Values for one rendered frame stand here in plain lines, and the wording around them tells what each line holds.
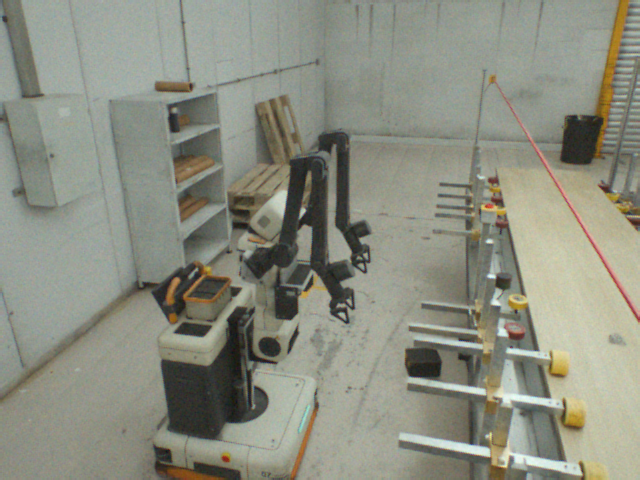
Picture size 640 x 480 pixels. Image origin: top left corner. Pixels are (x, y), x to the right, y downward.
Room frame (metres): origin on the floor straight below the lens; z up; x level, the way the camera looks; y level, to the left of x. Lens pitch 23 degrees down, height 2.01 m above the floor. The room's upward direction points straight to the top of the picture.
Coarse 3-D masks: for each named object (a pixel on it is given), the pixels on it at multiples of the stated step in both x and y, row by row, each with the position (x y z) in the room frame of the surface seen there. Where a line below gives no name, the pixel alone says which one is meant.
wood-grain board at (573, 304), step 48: (528, 192) 3.51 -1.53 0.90; (576, 192) 3.50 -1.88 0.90; (528, 240) 2.61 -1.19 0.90; (576, 240) 2.60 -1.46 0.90; (624, 240) 2.60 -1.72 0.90; (528, 288) 2.04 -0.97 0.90; (576, 288) 2.04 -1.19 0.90; (576, 336) 1.65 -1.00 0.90; (624, 336) 1.65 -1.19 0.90; (576, 384) 1.37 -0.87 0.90; (624, 384) 1.37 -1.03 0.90; (576, 432) 1.15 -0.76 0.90; (624, 432) 1.15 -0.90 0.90
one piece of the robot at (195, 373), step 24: (192, 264) 2.11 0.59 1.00; (168, 288) 1.92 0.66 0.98; (240, 288) 2.23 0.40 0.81; (240, 312) 2.00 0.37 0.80; (168, 336) 1.80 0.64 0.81; (192, 336) 1.80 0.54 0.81; (216, 336) 1.82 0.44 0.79; (240, 336) 1.94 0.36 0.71; (168, 360) 1.80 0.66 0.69; (192, 360) 1.76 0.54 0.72; (216, 360) 1.81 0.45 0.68; (240, 360) 1.94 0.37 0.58; (168, 384) 1.79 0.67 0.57; (192, 384) 1.76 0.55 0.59; (216, 384) 1.77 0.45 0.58; (240, 384) 1.87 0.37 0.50; (168, 408) 1.79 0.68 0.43; (192, 408) 1.76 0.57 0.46; (216, 408) 1.76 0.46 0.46; (240, 408) 1.86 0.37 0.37; (192, 432) 1.77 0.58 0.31; (216, 432) 1.75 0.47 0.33
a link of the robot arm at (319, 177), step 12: (312, 168) 1.63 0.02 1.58; (312, 180) 1.66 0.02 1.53; (324, 180) 1.64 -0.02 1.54; (312, 192) 1.66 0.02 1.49; (324, 192) 1.65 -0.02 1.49; (312, 204) 1.66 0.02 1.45; (324, 204) 1.65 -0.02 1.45; (312, 216) 1.66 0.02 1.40; (324, 216) 1.65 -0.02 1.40; (312, 228) 1.66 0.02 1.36; (324, 228) 1.65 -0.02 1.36; (312, 240) 1.66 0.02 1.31; (324, 240) 1.65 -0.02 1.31; (312, 252) 1.66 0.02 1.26; (324, 252) 1.65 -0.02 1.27; (312, 264) 1.66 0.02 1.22; (324, 264) 1.65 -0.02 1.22
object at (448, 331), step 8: (416, 328) 1.79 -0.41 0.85; (424, 328) 1.78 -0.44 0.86; (432, 328) 1.77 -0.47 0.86; (440, 328) 1.77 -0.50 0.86; (448, 328) 1.77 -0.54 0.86; (456, 328) 1.77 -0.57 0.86; (448, 336) 1.76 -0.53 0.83; (456, 336) 1.75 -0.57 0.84; (464, 336) 1.74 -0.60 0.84; (472, 336) 1.73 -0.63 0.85; (512, 344) 1.69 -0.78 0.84
